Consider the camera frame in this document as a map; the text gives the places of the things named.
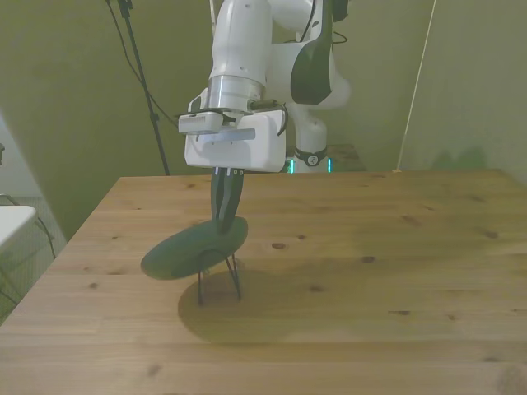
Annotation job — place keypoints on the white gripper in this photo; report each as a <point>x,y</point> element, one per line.
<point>263,148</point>

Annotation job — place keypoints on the dark green plate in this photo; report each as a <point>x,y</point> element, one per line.
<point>185,255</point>

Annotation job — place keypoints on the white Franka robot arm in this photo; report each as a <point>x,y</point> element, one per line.
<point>243,41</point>

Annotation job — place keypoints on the black tripod stand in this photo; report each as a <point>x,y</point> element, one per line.
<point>143,80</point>

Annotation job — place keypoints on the white vertical strip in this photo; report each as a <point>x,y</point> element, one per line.
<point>212,10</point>

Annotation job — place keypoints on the white side table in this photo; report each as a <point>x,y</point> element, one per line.
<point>12,222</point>

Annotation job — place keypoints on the dark object at edge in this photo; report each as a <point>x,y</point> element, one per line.
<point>1,154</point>

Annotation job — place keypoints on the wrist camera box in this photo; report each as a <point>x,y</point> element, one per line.
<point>197,122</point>

